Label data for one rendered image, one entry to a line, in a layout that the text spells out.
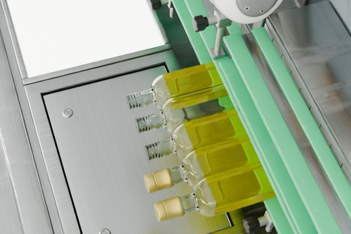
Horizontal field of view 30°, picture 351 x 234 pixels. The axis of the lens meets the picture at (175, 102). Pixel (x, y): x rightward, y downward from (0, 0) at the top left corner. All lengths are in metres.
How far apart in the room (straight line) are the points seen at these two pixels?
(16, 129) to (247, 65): 0.51
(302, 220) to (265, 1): 0.43
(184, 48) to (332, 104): 0.53
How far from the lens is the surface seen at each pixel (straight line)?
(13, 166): 1.34
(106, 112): 1.38
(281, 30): 1.18
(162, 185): 1.15
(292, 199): 1.10
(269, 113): 1.09
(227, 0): 0.77
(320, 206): 1.03
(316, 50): 1.16
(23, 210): 1.30
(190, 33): 1.39
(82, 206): 1.28
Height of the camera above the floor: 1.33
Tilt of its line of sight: 13 degrees down
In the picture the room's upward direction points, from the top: 105 degrees counter-clockwise
